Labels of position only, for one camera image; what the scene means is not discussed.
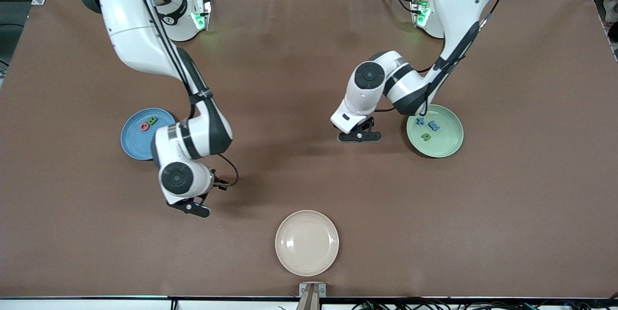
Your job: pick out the beige plate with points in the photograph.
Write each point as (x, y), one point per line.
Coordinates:
(306, 242)

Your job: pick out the blue plate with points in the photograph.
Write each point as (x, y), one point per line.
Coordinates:
(133, 141)

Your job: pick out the green foam letter B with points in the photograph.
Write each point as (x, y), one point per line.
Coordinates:
(153, 120)

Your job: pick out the green plate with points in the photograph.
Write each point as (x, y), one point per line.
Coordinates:
(446, 143)

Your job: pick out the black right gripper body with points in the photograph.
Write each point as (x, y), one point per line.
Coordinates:
(218, 183)

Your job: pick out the grey mounting bracket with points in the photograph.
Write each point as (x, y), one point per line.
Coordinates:
(301, 287)

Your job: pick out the light sneaker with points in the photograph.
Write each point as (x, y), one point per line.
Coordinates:
(612, 8)

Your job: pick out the green foam letter n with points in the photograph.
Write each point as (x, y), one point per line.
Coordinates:
(426, 136)

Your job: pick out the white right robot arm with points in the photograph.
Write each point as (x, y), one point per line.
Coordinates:
(135, 25)

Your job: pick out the brown angled post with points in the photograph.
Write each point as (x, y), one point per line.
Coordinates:
(310, 300)

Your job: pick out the red foam letter Q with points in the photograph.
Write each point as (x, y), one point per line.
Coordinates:
(144, 127)

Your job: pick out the blue foam letter m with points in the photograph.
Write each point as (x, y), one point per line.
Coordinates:
(434, 126)

